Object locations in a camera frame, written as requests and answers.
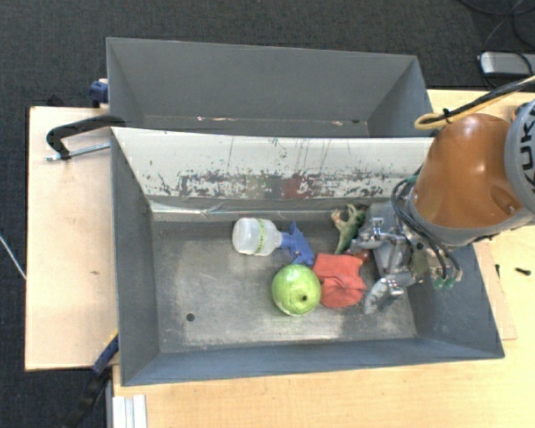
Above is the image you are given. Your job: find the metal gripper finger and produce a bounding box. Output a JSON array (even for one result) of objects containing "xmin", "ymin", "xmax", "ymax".
[
  {"xmin": 349, "ymin": 217, "xmax": 405, "ymax": 253},
  {"xmin": 362, "ymin": 276, "xmax": 406, "ymax": 316}
]

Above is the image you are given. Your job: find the green toy dinosaur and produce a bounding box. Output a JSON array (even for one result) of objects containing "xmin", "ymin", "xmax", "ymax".
[{"xmin": 330, "ymin": 203, "xmax": 369, "ymax": 256}]

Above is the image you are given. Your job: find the red-orange cloth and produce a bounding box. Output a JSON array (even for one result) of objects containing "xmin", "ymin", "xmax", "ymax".
[{"xmin": 311, "ymin": 251, "xmax": 369, "ymax": 310}]

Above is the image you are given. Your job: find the green apple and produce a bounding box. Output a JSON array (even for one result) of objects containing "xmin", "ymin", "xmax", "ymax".
[{"xmin": 270, "ymin": 263, "xmax": 323, "ymax": 317}]

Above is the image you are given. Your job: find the clear spray bottle blue trigger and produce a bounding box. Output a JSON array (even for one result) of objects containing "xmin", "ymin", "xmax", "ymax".
[{"xmin": 231, "ymin": 216, "xmax": 316, "ymax": 268}]

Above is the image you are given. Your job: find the grey metal bin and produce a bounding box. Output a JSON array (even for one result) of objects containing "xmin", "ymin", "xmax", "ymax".
[{"xmin": 104, "ymin": 37, "xmax": 506, "ymax": 387}]

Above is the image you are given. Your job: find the pale wood flat board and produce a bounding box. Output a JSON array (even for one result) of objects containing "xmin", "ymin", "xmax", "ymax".
[{"xmin": 24, "ymin": 104, "xmax": 518, "ymax": 372}]

